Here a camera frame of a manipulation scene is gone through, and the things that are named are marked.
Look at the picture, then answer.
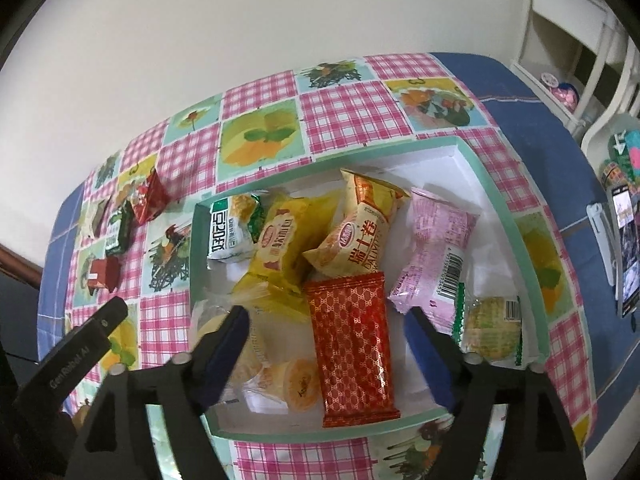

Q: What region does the red snack bag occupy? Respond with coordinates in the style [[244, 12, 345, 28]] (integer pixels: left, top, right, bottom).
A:
[[130, 168, 172, 226]]

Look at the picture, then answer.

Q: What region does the pink snack packet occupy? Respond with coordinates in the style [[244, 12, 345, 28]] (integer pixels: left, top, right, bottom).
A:
[[388, 186, 482, 334]]

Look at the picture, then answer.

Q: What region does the colourful green and pink item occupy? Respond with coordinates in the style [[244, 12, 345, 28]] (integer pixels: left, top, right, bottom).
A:
[[599, 129, 640, 187]]

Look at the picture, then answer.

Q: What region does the red patterned snack packet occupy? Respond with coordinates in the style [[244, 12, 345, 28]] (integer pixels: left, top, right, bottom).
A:
[[304, 271, 402, 429]]

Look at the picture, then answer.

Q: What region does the orange roll cake packet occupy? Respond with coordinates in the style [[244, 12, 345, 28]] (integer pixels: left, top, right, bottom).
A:
[[301, 169, 412, 279]]

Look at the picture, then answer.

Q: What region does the yellow snack packet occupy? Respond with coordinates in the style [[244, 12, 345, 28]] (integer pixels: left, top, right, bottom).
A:
[[235, 191, 342, 322]]

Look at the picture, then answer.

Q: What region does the white wooden shelf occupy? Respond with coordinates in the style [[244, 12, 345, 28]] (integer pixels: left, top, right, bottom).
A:
[[509, 0, 640, 147]]

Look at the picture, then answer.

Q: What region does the clear-wrapped pale cake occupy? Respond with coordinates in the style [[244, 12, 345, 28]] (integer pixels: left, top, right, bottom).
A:
[[192, 300, 273, 392]]

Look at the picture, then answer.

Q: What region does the phone with lit screen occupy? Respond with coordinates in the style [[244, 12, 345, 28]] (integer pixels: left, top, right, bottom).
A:
[[611, 184, 640, 319]]

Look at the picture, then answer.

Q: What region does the pink checkered tablecloth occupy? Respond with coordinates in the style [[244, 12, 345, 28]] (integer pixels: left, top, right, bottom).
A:
[[62, 52, 598, 480]]

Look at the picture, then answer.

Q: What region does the brown chocolate box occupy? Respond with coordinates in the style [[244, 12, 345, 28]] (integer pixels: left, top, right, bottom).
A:
[[84, 256, 122, 297]]

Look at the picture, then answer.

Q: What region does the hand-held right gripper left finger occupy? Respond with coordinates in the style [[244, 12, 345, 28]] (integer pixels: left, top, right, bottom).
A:
[[65, 305, 251, 480]]

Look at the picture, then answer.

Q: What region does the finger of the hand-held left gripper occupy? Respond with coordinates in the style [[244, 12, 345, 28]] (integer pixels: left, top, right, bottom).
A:
[[67, 296, 129, 356]]

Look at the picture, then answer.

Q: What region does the white box with teal rim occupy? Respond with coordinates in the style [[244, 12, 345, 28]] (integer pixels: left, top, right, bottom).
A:
[[189, 135, 547, 442]]

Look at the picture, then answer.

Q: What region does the green and white snack pack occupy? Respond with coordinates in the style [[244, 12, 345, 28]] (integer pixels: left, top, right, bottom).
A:
[[101, 204, 137, 257]]

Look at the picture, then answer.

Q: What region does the white phone holder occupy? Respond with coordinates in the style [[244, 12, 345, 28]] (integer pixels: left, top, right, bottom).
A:
[[584, 201, 619, 287]]

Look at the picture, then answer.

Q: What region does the blue cloth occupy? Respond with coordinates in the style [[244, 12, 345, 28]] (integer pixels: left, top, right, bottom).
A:
[[36, 51, 640, 456]]

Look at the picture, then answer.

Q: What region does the clear green-edged cookie packet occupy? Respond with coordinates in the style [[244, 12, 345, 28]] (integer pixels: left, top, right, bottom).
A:
[[451, 281, 524, 367]]

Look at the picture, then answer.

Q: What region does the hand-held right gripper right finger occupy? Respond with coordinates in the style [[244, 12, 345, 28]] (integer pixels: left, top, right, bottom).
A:
[[402, 307, 587, 480]]

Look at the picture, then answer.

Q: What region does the white and green snack packet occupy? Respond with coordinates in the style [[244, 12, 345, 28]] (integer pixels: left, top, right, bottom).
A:
[[206, 191, 269, 264]]

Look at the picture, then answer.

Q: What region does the brown wooden rail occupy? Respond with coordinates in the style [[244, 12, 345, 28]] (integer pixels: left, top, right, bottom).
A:
[[0, 244, 42, 288]]

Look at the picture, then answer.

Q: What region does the pale yellow cake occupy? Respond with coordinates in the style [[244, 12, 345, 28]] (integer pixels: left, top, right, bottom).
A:
[[244, 356, 322, 414]]

